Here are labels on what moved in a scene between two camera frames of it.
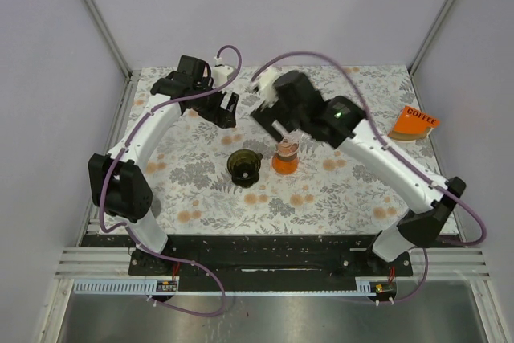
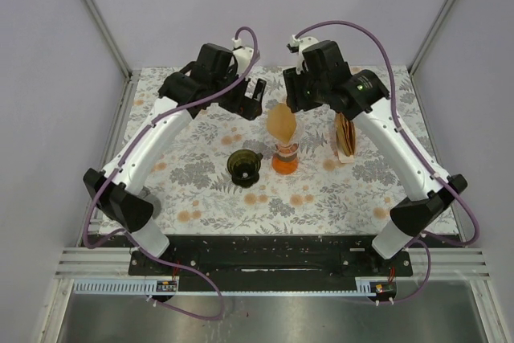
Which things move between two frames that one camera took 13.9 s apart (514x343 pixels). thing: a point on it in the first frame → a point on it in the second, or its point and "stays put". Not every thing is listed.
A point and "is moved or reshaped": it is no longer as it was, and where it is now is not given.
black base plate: [262, 263] stays put
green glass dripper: [244, 166] stays put
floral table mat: [246, 179] stays put
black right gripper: [266, 118] → [294, 100]
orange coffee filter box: [412, 125] is moved or reshaped
